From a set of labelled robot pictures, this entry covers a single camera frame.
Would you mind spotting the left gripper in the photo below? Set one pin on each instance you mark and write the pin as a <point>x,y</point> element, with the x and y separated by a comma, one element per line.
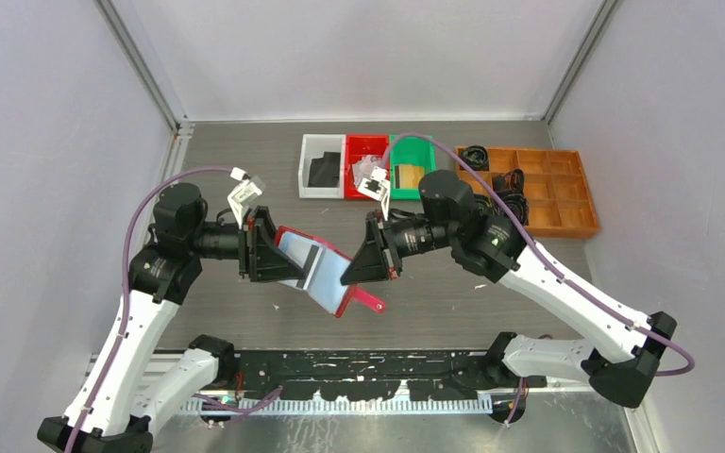
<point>259,257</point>

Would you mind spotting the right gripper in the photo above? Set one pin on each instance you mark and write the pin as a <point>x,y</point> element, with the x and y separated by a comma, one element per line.
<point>371,264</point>

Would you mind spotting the red card holder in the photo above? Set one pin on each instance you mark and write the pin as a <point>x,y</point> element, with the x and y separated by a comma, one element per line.
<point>325,290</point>

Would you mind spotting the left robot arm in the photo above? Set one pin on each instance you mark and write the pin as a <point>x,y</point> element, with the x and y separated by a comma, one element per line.
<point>109,415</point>

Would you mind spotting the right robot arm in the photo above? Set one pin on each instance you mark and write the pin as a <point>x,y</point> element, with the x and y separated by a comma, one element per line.
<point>619,349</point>

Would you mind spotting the silver card in red bin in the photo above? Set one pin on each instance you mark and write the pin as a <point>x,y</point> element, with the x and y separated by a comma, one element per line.
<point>363,168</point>

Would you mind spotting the gold card in green bin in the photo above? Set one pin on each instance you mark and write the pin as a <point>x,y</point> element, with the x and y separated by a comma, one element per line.
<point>408,175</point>

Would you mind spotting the black card in white bin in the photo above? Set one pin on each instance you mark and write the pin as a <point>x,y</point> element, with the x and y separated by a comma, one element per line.
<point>324,171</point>

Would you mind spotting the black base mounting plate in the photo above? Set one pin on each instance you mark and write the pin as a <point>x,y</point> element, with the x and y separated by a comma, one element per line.
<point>361,375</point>

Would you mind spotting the green plastic bin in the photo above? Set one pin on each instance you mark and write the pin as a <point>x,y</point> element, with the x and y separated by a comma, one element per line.
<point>411,151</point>

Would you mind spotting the red plastic bin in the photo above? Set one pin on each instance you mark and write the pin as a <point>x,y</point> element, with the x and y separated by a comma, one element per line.
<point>356,147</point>

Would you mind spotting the white plastic bin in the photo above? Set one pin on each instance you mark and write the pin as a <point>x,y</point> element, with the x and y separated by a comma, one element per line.
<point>313,146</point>

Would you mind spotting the rolled black belt lower left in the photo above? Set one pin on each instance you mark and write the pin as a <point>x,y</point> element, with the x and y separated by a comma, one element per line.
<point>485,204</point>

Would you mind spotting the rolled black belt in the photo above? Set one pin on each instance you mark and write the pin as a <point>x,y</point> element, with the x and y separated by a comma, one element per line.
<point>476,157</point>
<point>511,182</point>
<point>518,206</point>
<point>485,204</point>

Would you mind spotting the rolled black belt top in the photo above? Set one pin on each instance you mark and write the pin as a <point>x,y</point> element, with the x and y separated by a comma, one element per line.
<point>476,157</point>

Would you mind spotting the rolled black belt lower right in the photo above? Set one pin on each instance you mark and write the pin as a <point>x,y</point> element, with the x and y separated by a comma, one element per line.
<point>518,206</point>

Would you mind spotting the rolled black belt middle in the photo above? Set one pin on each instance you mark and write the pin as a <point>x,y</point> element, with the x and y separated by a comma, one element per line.
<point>511,182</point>

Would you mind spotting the orange compartment tray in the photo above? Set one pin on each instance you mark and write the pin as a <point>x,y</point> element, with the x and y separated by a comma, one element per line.
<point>556,188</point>

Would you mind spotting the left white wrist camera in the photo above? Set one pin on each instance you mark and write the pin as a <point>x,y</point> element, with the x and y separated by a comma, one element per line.
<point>247,190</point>

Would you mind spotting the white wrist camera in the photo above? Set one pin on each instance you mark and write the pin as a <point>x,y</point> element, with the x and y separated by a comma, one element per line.
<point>376,185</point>
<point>247,190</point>

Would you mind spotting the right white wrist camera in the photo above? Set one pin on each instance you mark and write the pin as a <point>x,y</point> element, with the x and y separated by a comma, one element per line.
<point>376,185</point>

